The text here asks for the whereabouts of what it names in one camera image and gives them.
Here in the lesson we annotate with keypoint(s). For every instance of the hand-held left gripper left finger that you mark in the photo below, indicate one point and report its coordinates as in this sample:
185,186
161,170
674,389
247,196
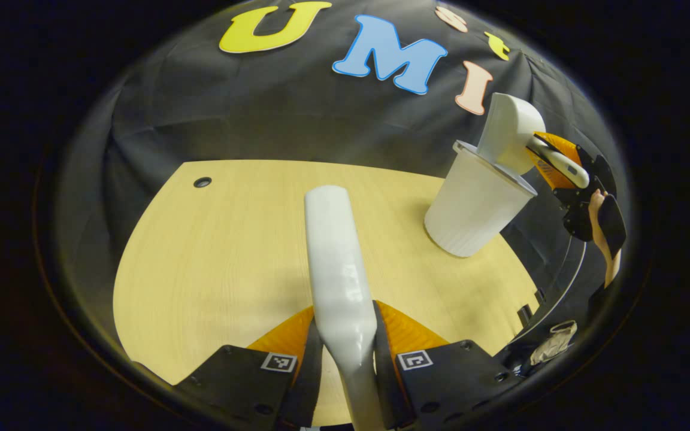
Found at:
308,395

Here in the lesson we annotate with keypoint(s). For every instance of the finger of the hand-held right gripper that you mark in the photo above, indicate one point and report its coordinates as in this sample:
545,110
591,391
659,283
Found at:
551,176
566,143

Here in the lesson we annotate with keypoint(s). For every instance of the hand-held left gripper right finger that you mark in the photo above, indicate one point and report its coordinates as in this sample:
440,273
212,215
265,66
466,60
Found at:
388,395

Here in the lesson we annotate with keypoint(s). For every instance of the white plastic dustpan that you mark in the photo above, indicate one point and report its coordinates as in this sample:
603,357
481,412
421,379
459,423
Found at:
510,131

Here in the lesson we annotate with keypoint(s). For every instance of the white ribbed garbage bin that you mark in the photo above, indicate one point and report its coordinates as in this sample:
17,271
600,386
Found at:
471,209

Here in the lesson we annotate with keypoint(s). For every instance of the small white broom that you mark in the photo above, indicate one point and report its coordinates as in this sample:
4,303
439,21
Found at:
336,269

